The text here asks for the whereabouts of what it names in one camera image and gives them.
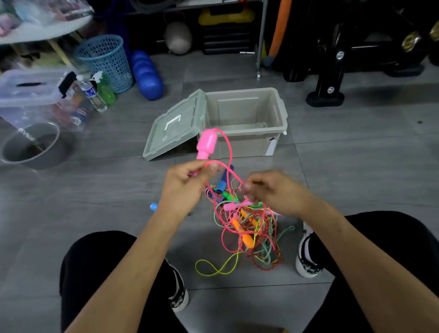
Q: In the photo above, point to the person's right hand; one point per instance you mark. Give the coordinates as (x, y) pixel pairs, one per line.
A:
(282, 195)

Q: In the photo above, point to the person's left hand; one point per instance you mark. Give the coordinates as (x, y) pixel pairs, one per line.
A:
(181, 192)

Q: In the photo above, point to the grey plastic storage box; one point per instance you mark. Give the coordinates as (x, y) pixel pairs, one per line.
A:
(248, 147)

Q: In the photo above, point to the person's left forearm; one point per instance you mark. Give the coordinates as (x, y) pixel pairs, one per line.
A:
(112, 302)

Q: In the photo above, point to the person's right forearm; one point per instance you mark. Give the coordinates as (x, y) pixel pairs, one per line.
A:
(380, 284)

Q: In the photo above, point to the grey-green box lid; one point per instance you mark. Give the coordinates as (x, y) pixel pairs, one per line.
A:
(173, 132)

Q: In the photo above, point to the person's left leg black trousers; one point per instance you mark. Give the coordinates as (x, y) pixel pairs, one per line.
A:
(87, 269)

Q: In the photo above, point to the person's leg black trousers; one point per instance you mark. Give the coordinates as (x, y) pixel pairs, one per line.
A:
(87, 269)
(400, 245)

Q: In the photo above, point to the person's right leg black trousers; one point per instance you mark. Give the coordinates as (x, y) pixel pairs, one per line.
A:
(400, 245)

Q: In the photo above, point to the white right shoe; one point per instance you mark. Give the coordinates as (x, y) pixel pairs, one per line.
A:
(305, 267)

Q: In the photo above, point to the white shoe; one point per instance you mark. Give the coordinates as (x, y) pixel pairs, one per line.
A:
(305, 267)
(180, 300)

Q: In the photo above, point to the white left shoe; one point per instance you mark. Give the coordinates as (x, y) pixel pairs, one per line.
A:
(180, 300)

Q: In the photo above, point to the clear water bottle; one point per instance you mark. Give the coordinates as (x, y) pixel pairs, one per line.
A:
(97, 102)

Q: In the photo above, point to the green spray bottle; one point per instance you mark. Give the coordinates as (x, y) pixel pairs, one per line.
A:
(106, 93)

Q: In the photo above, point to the black dumbbell rack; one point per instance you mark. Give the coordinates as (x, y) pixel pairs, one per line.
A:
(332, 76)

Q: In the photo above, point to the grey metal bowl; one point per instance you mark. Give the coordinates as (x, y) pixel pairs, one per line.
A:
(57, 154)

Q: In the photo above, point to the light blue mesh basket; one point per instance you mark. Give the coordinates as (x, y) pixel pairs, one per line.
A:
(105, 63)

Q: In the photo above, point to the beige exercise ball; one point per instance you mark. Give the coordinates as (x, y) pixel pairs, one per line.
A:
(178, 38)

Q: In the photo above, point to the orange and green foam stick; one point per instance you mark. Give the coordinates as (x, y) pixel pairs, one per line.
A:
(280, 27)

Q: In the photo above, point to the clear plastic lidded bin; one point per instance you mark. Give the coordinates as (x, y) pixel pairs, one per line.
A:
(21, 104)

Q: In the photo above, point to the clear plastic bag of items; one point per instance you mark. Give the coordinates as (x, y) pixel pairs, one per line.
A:
(33, 12)

